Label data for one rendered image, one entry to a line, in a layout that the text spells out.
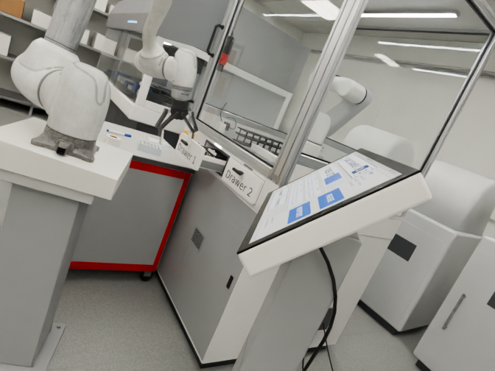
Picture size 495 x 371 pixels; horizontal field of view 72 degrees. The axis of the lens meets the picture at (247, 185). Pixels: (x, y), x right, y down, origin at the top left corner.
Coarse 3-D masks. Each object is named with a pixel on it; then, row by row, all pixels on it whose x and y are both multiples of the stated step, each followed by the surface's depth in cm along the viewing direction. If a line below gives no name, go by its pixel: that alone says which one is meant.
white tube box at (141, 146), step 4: (140, 140) 183; (136, 144) 181; (140, 144) 176; (144, 144) 176; (148, 144) 181; (136, 148) 178; (140, 148) 176; (144, 148) 177; (148, 148) 178; (152, 148) 178; (156, 148) 179; (160, 148) 184; (148, 152) 178; (152, 152) 179; (156, 152) 180; (160, 152) 181
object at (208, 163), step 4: (204, 156) 159; (204, 160) 160; (208, 160) 161; (212, 160) 162; (216, 160) 163; (220, 160) 164; (224, 160) 166; (200, 164) 160; (204, 164) 161; (208, 164) 162; (212, 164) 163; (216, 164) 164; (220, 164) 165; (224, 164) 166; (204, 168) 162; (208, 168) 163; (212, 168) 164; (216, 168) 165; (220, 168) 166; (220, 172) 167
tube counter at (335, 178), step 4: (332, 172) 83; (336, 172) 81; (324, 176) 84; (328, 176) 82; (332, 176) 79; (336, 176) 76; (340, 176) 74; (324, 180) 78; (328, 180) 76; (332, 180) 74; (336, 180) 72; (340, 180) 70; (344, 180) 68; (324, 184) 74; (328, 184) 72; (332, 184) 70; (336, 184) 68; (340, 184) 66; (328, 188) 68
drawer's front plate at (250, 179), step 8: (232, 160) 158; (240, 168) 152; (224, 176) 162; (240, 176) 151; (248, 176) 146; (256, 176) 143; (232, 184) 155; (248, 184) 145; (256, 184) 140; (240, 192) 149; (248, 192) 144; (256, 192) 140; (248, 200) 143
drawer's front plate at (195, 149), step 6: (180, 138) 176; (186, 138) 171; (192, 144) 164; (198, 144) 161; (186, 150) 168; (192, 150) 163; (198, 150) 158; (204, 150) 156; (180, 156) 172; (186, 156) 167; (192, 156) 162; (198, 156) 157; (186, 162) 166; (198, 162) 157; (192, 168) 159; (198, 168) 158
